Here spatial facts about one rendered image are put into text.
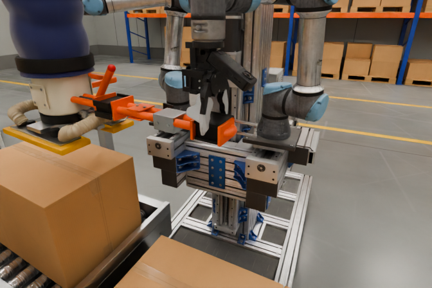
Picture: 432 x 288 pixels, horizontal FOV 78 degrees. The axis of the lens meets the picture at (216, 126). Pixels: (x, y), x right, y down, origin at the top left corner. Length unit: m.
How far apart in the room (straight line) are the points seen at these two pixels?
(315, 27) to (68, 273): 1.26
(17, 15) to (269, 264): 1.61
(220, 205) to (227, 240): 0.29
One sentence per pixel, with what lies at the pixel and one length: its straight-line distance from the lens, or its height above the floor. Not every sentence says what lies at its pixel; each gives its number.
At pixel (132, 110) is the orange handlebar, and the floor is 1.28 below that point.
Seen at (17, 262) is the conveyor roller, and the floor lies 0.55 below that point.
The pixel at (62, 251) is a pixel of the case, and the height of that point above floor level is 0.74.
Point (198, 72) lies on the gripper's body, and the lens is 0.61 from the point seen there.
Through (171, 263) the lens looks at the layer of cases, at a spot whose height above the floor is 0.54.
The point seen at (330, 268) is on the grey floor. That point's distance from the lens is 2.13.
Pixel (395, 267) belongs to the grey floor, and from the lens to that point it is 2.32.
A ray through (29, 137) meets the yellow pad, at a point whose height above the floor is 1.17.
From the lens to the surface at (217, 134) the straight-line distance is 0.63.
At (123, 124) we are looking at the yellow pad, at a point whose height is 1.16.
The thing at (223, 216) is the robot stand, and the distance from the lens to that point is 1.71.
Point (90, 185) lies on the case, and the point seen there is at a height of 0.93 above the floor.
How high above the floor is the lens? 1.53
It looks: 22 degrees down
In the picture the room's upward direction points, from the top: straight up
